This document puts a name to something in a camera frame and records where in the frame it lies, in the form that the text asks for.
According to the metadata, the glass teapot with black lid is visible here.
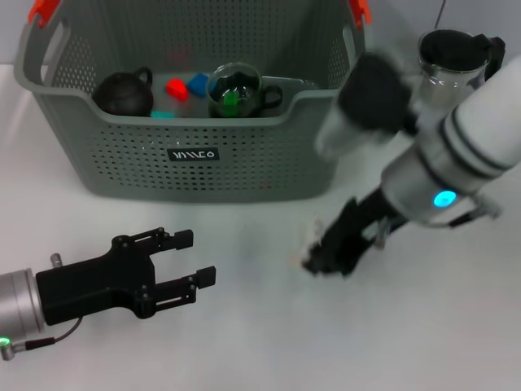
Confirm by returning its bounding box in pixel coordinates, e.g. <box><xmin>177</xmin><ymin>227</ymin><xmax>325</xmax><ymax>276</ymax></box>
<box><xmin>414</xmin><ymin>28</ymin><xmax>506</xmax><ymax>113</ymax></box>

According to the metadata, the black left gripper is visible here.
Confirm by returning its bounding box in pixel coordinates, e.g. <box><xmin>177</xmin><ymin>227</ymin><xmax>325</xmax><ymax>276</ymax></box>
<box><xmin>34</xmin><ymin>226</ymin><xmax>217</xmax><ymax>327</ymax></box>

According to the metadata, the glass teacup with black base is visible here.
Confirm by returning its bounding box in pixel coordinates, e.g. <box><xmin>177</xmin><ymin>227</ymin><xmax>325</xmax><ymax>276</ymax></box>
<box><xmin>206</xmin><ymin>61</ymin><xmax>283</xmax><ymax>119</ymax></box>

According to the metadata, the bright red toy brick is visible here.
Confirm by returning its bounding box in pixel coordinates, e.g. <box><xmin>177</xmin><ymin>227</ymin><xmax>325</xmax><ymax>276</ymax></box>
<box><xmin>165</xmin><ymin>77</ymin><xmax>189</xmax><ymax>101</ymax></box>

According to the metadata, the green toy brick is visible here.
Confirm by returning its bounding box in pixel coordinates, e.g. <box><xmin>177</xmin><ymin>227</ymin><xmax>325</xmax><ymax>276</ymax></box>
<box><xmin>222</xmin><ymin>90</ymin><xmax>240</xmax><ymax>118</ymax></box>

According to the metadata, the grey-green perforated storage basket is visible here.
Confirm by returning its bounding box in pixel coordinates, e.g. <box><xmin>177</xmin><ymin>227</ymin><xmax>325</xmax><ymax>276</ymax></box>
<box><xmin>13</xmin><ymin>0</ymin><xmax>374</xmax><ymax>204</ymax></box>

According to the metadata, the black clay teapot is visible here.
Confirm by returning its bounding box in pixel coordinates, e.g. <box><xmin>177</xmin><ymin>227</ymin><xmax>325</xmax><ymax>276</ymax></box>
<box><xmin>91</xmin><ymin>66</ymin><xmax>155</xmax><ymax>118</ymax></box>

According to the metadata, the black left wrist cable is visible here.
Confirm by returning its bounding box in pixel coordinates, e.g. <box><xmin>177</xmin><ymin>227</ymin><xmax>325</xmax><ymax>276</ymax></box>
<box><xmin>24</xmin><ymin>317</ymin><xmax>85</xmax><ymax>351</ymax></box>

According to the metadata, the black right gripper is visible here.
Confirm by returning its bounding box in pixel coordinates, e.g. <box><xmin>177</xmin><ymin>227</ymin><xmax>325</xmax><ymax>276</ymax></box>
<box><xmin>300</xmin><ymin>184</ymin><xmax>403</xmax><ymax>279</ymax></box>

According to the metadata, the blue square toy brick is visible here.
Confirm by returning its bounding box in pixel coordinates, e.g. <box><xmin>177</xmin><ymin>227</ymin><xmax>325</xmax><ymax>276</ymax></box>
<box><xmin>186</xmin><ymin>72</ymin><xmax>209</xmax><ymax>99</ymax></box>

